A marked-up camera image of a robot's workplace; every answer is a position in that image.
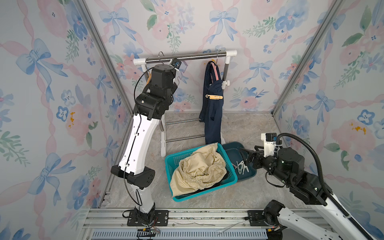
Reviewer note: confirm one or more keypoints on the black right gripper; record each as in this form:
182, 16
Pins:
258, 159

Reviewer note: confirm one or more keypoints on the white clothespin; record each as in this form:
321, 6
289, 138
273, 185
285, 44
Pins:
243, 169
239, 164

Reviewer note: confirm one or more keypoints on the beige shorts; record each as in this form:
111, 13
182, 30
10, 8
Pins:
204, 168

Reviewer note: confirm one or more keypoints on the navy blue shorts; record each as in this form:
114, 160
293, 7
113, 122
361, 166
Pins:
212, 110

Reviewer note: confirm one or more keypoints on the pink clothes hanger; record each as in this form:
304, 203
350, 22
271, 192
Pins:
214, 66

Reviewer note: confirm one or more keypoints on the orange clothes hanger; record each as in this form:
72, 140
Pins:
149, 75

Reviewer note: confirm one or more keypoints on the black shorts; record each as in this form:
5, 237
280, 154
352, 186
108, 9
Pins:
203, 190

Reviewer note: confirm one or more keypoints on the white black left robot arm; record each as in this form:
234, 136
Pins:
150, 106

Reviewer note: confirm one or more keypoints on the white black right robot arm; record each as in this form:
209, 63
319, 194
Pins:
287, 166

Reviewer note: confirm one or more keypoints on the dark teal plastic bin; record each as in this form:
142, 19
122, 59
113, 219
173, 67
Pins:
238, 159

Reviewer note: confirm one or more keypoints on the orange clothespin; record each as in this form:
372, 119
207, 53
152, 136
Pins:
214, 97

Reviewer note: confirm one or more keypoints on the teal perforated plastic basket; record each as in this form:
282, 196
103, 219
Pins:
172, 162

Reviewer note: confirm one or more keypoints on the white metal clothes rack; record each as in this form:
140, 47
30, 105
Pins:
184, 75

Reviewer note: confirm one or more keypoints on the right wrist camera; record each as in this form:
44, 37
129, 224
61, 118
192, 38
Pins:
271, 145

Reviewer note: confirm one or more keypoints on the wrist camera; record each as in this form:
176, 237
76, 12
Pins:
271, 145
176, 64

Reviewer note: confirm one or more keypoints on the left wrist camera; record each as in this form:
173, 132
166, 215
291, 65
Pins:
176, 64

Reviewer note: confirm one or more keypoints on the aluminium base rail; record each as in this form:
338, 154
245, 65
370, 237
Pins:
181, 224

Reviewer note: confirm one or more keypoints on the silver aluminium corner post left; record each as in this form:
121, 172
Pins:
90, 24

